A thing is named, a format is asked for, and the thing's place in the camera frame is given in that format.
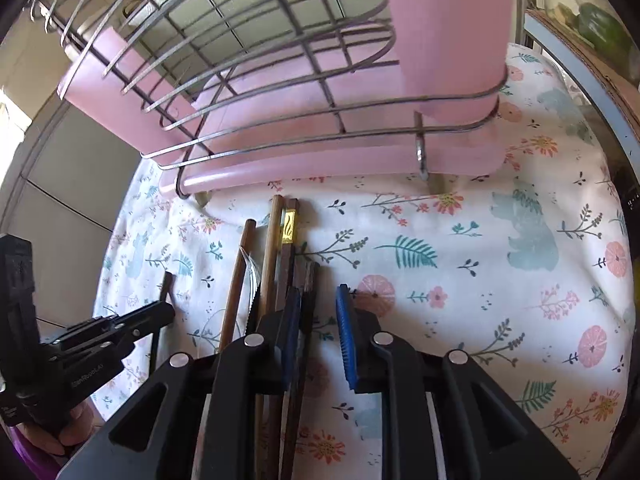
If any white frame bar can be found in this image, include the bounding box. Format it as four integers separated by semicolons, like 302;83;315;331
522;10;640;133

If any person's left hand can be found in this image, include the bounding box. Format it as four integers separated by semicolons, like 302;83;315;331
25;400;96;457

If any green plastic object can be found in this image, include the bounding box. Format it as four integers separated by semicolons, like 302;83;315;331
575;2;633;68

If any dark chopstick with gold band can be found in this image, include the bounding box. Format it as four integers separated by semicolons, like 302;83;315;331
270;199;301;480

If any brown cardboard box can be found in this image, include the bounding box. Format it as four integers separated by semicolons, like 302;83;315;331
525;6;640;111

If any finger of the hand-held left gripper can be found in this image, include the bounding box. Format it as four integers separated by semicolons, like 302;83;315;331
100;301;177;357

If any pink plastic drip tray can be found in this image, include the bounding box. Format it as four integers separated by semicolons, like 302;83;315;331
56;0;516;200

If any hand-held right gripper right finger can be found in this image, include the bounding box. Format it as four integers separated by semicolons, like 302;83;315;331
335;284;581;480

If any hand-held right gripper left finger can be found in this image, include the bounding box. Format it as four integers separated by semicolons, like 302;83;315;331
57;287;306;480

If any metal wire dish rack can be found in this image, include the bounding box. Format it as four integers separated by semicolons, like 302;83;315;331
27;0;516;208

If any brown wooden chopstick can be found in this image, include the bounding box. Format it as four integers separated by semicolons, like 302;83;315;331
254;194;285;480
218;218;257;353

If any floral printed tablecloth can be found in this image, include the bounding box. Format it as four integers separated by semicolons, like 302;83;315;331
92;42;631;480

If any purple cloth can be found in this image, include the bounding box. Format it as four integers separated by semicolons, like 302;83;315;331
10;425;66;480

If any dark wooden chopstick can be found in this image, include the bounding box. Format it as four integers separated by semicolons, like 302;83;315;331
285;260;322;480
280;242;309;480

